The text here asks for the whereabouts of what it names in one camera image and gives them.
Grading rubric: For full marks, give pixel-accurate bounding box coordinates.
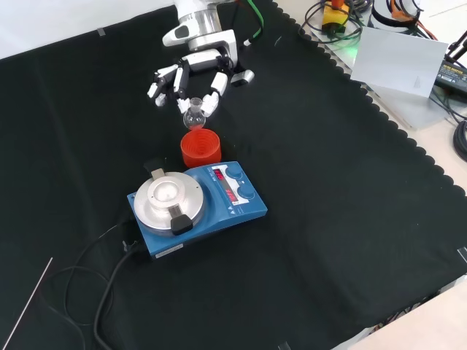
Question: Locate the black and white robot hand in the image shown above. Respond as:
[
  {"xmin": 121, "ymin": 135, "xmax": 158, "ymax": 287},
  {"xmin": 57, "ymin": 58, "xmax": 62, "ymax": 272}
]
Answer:
[{"xmin": 147, "ymin": 49, "xmax": 235, "ymax": 118}]

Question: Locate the blue heater with steel block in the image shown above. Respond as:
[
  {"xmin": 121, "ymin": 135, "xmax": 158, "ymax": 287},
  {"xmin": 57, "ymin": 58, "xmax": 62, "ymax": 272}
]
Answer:
[{"xmin": 126, "ymin": 160, "xmax": 269, "ymax": 261}]

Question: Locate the yellow stop button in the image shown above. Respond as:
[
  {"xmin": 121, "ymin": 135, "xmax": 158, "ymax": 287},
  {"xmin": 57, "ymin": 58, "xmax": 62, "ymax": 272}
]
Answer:
[{"xmin": 321, "ymin": 0, "xmax": 352, "ymax": 33}]

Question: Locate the black bench cloth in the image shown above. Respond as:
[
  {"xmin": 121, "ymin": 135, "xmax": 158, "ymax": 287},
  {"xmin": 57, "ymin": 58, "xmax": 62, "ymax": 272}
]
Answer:
[{"xmin": 0, "ymin": 0, "xmax": 467, "ymax": 350}]

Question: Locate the pale grey board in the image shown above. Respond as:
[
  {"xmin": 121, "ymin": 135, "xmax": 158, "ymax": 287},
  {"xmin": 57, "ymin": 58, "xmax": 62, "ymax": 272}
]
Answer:
[{"xmin": 350, "ymin": 26, "xmax": 450, "ymax": 99}]

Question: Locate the black power adapter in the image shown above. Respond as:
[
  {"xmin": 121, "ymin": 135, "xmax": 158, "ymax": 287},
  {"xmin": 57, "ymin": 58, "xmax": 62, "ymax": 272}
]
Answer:
[{"xmin": 433, "ymin": 59, "xmax": 467, "ymax": 97}]

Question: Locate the thin steel probe rod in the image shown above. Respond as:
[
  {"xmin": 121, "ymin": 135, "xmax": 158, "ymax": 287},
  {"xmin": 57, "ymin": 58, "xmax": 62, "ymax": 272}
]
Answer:
[{"xmin": 1, "ymin": 256, "xmax": 54, "ymax": 350}]

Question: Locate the black tripod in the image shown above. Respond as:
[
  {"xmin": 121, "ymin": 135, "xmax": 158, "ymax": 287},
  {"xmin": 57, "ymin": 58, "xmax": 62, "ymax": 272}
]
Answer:
[{"xmin": 445, "ymin": 30, "xmax": 467, "ymax": 71}]

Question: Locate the green cable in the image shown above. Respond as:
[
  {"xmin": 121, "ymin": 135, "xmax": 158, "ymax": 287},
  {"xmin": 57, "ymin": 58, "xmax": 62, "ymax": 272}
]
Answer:
[{"xmin": 243, "ymin": 0, "xmax": 265, "ymax": 47}]

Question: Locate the black looped cable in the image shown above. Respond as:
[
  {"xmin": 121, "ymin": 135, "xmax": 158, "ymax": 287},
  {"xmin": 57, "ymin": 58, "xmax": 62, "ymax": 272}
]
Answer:
[{"xmin": 298, "ymin": 0, "xmax": 363, "ymax": 45}]

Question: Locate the grey metal base plate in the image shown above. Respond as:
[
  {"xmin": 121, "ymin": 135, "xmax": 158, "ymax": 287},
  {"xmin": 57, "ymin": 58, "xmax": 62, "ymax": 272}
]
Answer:
[{"xmin": 309, "ymin": 20, "xmax": 461, "ymax": 131}]

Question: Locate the thick black power cable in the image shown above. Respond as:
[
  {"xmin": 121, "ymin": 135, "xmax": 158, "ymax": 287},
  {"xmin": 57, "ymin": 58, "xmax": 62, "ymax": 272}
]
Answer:
[{"xmin": 93, "ymin": 238, "xmax": 149, "ymax": 350}]

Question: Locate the thin black probe cable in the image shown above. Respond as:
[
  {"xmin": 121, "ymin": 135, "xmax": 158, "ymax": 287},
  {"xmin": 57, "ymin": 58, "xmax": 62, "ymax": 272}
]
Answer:
[{"xmin": 36, "ymin": 217, "xmax": 131, "ymax": 350}]

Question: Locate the black coiled cable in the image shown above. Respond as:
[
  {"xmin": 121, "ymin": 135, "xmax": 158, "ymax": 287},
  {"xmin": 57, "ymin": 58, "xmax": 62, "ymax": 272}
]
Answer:
[{"xmin": 451, "ymin": 119, "xmax": 467, "ymax": 163}]

